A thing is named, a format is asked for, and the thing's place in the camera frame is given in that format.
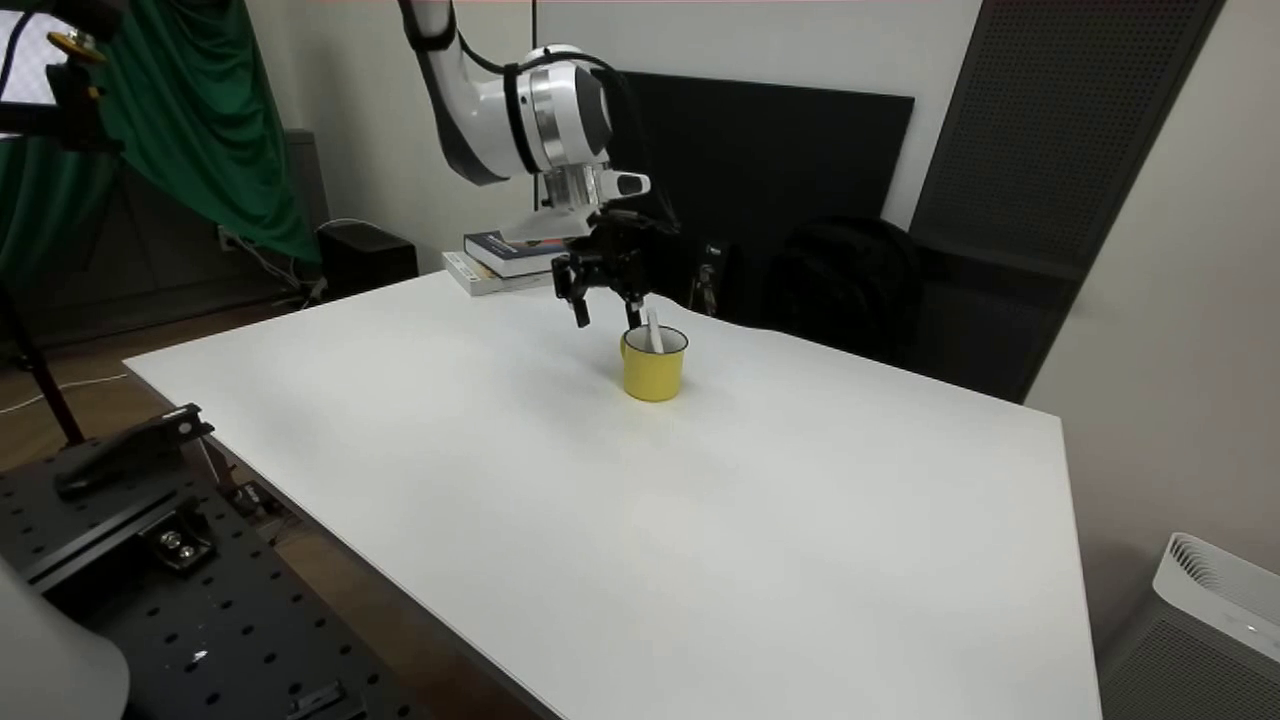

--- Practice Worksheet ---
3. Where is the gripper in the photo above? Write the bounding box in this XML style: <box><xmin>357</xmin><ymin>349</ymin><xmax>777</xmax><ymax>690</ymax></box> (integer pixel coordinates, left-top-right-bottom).
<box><xmin>551</xmin><ymin>208</ymin><xmax>698</xmax><ymax>332</ymax></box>

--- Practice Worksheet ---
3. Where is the yellow mug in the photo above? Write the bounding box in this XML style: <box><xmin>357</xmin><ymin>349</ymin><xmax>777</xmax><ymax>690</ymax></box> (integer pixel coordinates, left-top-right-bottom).
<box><xmin>619</xmin><ymin>325</ymin><xmax>691</xmax><ymax>404</ymax></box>

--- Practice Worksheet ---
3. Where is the blue book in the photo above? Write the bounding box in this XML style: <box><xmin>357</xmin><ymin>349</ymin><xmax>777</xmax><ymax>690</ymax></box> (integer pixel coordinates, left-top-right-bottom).
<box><xmin>463</xmin><ymin>231</ymin><xmax>567</xmax><ymax>280</ymax></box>

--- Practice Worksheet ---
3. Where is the white book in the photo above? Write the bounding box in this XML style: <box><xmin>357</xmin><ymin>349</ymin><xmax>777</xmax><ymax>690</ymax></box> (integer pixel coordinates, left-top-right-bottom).
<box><xmin>442</xmin><ymin>251</ymin><xmax>557</xmax><ymax>298</ymax></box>

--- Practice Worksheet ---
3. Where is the black board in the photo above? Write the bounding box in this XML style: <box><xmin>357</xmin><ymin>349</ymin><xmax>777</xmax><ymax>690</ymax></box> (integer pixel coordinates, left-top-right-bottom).
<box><xmin>606</xmin><ymin>71</ymin><xmax>916</xmax><ymax>311</ymax></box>

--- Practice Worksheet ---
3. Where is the black backpack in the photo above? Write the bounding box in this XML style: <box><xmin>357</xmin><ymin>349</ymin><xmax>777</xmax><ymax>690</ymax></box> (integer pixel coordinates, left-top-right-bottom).
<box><xmin>758</xmin><ymin>214</ymin><xmax>923</xmax><ymax>363</ymax></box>

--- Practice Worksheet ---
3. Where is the black box speaker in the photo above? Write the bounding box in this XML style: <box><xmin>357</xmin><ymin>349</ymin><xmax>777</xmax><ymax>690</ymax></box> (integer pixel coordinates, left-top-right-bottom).
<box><xmin>317</xmin><ymin>221</ymin><xmax>420</xmax><ymax>300</ymax></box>

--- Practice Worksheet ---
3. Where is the green curtain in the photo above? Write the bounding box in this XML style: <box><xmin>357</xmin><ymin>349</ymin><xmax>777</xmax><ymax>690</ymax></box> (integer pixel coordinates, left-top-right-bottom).
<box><xmin>0</xmin><ymin>0</ymin><xmax>322</xmax><ymax>293</ymax></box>

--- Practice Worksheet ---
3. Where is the grey perforated panel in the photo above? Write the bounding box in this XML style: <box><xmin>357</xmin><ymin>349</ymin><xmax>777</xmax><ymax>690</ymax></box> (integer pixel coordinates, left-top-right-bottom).
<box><xmin>903</xmin><ymin>0</ymin><xmax>1227</xmax><ymax>406</ymax></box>

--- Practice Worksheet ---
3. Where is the black clamp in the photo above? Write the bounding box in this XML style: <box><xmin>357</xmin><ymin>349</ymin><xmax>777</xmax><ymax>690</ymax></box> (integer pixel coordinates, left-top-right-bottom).
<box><xmin>53</xmin><ymin>403</ymin><xmax>216</xmax><ymax>502</ymax></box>

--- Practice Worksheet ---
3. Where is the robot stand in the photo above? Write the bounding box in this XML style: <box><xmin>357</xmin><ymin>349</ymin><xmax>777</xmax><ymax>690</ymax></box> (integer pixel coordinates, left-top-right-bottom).
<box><xmin>0</xmin><ymin>404</ymin><xmax>433</xmax><ymax>720</ymax></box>

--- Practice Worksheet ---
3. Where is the white air purifier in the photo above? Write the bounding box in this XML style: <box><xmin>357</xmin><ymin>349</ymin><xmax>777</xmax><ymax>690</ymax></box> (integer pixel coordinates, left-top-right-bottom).
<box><xmin>1098</xmin><ymin>532</ymin><xmax>1280</xmax><ymax>720</ymax></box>

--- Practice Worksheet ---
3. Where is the white cable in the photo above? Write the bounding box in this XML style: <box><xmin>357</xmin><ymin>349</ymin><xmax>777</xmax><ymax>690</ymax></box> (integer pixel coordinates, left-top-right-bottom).
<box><xmin>0</xmin><ymin>371</ymin><xmax>132</xmax><ymax>417</ymax></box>

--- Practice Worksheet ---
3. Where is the camera on tripod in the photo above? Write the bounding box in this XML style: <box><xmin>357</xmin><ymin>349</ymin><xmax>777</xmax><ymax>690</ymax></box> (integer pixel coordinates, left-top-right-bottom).
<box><xmin>0</xmin><ymin>0</ymin><xmax>129</xmax><ymax>448</ymax></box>

